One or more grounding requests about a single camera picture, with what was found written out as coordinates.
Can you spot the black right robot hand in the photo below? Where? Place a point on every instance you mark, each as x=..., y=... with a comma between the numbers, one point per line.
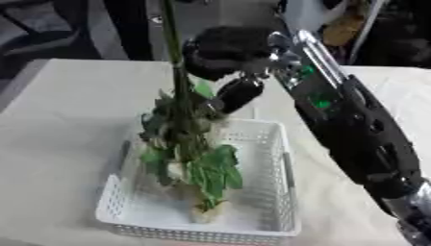
x=227, y=53

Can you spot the green artificial plant stem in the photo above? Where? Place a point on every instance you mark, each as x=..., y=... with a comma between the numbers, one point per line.
x=185, y=134

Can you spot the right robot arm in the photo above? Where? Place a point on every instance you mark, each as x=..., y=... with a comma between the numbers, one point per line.
x=348, y=128

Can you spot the white perforated plastic basket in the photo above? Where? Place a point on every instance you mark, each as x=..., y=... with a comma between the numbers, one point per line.
x=224, y=192

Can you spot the black chair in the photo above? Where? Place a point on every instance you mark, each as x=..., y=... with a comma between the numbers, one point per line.
x=45, y=35

